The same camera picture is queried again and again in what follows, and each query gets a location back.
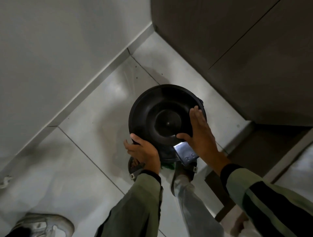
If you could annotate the person's left hand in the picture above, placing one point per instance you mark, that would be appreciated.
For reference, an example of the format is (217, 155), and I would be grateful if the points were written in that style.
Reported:
(145, 153)

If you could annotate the person's right hand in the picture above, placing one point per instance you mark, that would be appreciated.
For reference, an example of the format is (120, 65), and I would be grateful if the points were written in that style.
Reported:
(201, 136)

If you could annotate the person's right thumb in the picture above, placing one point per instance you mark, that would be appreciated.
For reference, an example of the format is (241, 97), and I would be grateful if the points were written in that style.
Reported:
(184, 138)

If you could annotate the person's left thumb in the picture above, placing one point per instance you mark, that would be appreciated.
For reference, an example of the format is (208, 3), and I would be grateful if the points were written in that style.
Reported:
(138, 138)

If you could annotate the black round pot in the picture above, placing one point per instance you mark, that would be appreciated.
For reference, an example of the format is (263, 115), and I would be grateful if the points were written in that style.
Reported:
(159, 114)

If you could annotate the person's right forearm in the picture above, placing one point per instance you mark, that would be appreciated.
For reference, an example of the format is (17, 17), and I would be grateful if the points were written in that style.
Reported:
(264, 202)

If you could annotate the person's left forearm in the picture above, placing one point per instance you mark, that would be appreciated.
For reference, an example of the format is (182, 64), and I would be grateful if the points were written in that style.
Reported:
(137, 205)

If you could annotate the person's left sandal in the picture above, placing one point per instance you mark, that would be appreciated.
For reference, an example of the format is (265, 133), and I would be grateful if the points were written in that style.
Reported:
(134, 169)

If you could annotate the person's sandal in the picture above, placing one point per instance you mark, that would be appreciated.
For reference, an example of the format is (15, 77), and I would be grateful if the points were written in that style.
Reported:
(134, 169)
(182, 174)

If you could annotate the person's right sandal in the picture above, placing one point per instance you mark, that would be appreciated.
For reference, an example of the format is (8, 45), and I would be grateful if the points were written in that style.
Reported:
(182, 174)

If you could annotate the person's right leg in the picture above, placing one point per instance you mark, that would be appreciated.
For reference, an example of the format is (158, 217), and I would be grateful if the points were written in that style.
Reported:
(195, 210)

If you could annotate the dark brown cabinet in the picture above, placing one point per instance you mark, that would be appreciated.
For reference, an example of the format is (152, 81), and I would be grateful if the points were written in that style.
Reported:
(244, 56)

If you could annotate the white sneaker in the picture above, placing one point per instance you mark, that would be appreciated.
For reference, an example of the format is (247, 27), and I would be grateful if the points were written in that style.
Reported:
(44, 227)

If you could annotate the small white object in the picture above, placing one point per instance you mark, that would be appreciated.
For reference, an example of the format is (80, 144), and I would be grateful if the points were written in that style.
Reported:
(5, 182)

